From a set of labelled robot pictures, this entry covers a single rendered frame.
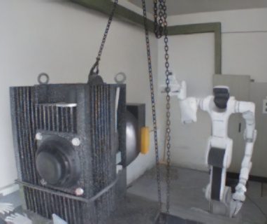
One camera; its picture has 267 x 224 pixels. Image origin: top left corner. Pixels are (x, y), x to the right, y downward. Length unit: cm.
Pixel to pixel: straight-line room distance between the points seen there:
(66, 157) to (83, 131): 14
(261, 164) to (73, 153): 333
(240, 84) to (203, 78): 72
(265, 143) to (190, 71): 178
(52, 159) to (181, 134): 351
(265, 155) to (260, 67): 141
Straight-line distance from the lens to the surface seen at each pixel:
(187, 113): 149
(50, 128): 107
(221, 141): 189
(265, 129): 378
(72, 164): 98
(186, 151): 434
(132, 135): 135
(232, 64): 399
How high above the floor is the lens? 162
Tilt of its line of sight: 8 degrees down
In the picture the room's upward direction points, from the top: straight up
